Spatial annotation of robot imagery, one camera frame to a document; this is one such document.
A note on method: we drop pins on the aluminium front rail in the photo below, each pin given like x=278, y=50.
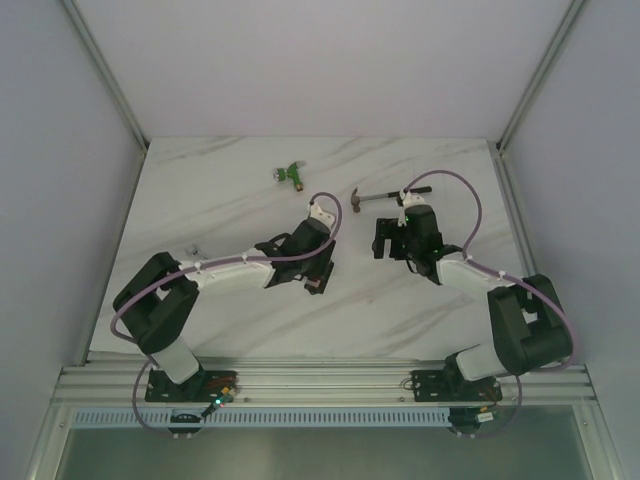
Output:
x=107, y=379

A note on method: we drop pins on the slotted grey cable duct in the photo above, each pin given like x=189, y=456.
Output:
x=263, y=417

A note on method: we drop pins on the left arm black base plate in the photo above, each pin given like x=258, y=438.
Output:
x=204, y=387

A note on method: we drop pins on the clear plastic fuse box cover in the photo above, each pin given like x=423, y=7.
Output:
x=315, y=286

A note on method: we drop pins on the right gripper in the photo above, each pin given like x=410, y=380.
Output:
x=388, y=228

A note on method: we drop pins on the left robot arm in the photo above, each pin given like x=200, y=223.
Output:
x=157, y=302

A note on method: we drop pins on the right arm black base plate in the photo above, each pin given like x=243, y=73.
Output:
x=443, y=386

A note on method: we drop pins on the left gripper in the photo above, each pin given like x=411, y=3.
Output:
x=320, y=273

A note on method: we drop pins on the left aluminium frame post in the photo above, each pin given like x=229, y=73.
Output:
x=108, y=79

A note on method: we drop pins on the black fuse box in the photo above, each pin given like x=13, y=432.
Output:
x=325, y=273

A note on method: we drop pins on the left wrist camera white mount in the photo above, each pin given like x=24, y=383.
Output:
x=316, y=212

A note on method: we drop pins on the hammer with black handle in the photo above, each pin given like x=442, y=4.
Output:
x=356, y=200

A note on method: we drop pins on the aluminium frame post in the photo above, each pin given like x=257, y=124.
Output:
x=551, y=55
x=108, y=79

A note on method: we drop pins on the right aluminium frame post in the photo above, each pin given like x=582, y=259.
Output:
x=551, y=55

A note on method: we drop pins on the green spray gun toy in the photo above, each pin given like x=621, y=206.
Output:
x=290, y=173

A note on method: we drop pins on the grey metal bolt tool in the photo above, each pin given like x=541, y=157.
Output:
x=193, y=250

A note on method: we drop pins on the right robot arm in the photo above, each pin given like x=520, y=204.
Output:
x=527, y=331

